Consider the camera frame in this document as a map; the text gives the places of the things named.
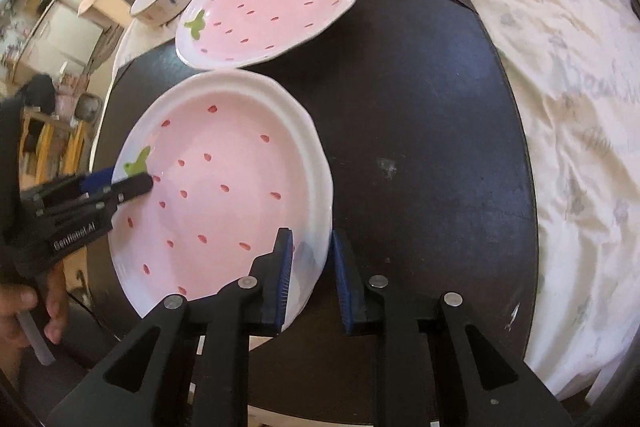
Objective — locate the white cabinet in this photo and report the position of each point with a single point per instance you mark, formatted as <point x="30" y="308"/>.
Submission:
<point x="65" y="37"/>

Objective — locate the person's left hand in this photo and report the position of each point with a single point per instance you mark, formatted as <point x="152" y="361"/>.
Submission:
<point x="56" y="307"/>

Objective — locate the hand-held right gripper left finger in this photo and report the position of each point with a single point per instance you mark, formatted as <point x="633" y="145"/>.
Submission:
<point x="283" y="279"/>

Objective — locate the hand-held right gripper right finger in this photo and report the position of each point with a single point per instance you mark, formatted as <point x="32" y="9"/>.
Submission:
<point x="344" y="282"/>

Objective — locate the yellow wooden rack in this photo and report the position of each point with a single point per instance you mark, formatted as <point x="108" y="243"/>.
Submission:
<point x="47" y="147"/>

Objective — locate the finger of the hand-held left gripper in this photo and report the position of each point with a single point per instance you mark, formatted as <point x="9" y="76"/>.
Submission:
<point x="132" y="187"/>
<point x="97" y="181"/>

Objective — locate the black table mat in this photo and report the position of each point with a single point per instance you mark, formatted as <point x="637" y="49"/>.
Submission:
<point x="425" y="132"/>

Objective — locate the white floral bed sheet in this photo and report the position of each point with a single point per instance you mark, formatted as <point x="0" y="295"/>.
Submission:
<point x="550" y="32"/>

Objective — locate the pink strawberry plate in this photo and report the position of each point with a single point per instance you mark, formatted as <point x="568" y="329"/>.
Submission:
<point x="280" y="7"/>
<point x="225" y="187"/>

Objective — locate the light wooden stool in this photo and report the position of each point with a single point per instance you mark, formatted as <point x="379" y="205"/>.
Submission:
<point x="102" y="4"/>

